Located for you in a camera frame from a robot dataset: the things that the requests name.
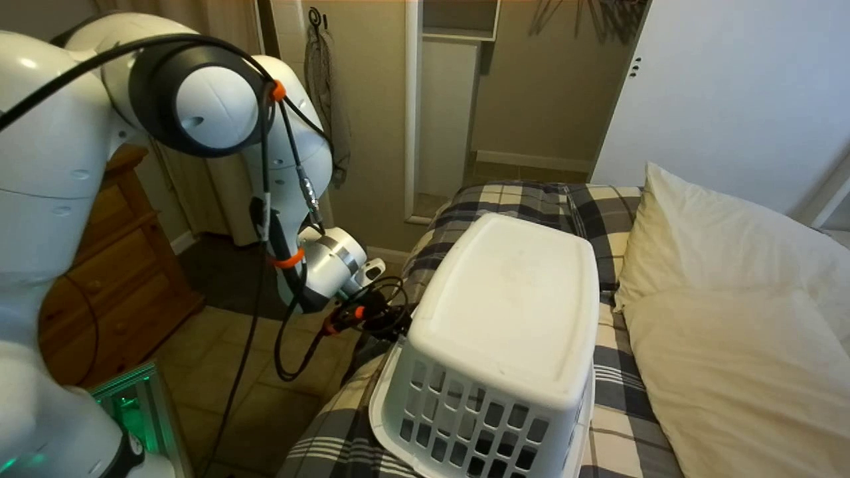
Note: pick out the dark floor mat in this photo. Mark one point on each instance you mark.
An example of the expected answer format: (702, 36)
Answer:
(230, 274)

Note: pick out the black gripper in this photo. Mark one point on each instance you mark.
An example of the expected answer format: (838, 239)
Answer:
(386, 308)

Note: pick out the wooden dresser with drawers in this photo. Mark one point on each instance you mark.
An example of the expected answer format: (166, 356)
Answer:
(123, 292)

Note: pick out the white plastic laundry basket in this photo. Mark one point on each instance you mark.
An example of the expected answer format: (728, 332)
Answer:
(513, 308)

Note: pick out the white room door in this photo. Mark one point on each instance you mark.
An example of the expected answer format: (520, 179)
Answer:
(735, 88)

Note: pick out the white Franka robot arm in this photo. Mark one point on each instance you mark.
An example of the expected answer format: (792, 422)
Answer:
(55, 175)

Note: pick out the plaid checkered comforter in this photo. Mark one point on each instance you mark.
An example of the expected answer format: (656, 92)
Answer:
(532, 201)

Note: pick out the white closet door frame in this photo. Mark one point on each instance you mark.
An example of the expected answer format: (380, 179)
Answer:
(447, 116)

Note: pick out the aluminium robot base stand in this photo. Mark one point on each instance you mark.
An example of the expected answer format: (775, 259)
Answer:
(133, 412)

